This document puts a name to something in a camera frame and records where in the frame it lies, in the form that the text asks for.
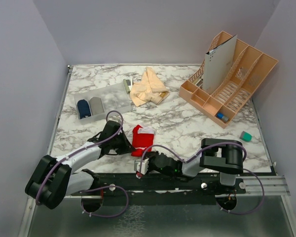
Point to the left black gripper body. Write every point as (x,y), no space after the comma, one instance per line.
(119,144)

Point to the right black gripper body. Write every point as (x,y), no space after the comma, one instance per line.
(152,165)

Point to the red boxer underwear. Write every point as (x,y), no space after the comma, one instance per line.
(143,137)

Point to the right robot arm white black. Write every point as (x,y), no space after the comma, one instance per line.
(224,156)

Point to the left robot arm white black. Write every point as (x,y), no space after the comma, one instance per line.
(55,178)

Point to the grey rolled underwear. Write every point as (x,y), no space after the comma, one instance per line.
(96,106)

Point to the navy rolled underwear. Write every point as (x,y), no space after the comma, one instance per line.
(83,109)

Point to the beige underwear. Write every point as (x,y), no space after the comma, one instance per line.
(149,89)

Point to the clear plastic storage box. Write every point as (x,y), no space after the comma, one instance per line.
(114,97)

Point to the blue capped small bottle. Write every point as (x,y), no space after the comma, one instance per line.
(222,117)

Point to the green grey eraser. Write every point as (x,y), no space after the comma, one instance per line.
(245,136)

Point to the white folder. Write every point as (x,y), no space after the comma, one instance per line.
(218,62)

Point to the peach desk organizer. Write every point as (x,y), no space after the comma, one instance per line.
(249,68)

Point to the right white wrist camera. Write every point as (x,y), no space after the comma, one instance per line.
(141,167)

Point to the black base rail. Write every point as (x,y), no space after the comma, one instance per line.
(158,189)

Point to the aluminium frame rail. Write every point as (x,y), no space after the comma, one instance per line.
(67,132)

